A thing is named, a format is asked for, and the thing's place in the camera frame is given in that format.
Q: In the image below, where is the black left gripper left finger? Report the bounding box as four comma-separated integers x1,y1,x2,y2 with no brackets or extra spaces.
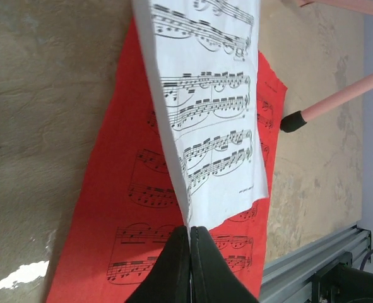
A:
127,226,191,303

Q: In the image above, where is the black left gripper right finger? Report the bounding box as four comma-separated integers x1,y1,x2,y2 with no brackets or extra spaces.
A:
190,227,258,303

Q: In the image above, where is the red paper sheet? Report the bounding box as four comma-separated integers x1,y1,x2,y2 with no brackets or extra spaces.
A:
45,20,287,302

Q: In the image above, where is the white sheet music page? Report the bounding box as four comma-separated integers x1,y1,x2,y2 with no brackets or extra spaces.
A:
133,1,268,229

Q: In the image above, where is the pink music stand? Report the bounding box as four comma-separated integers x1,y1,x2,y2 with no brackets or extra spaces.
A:
280,0,373,133

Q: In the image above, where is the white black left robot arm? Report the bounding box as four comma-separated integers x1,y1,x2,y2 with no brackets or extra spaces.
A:
127,226,373,302

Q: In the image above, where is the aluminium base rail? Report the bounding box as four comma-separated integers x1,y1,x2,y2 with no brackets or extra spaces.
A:
259,225,372,303

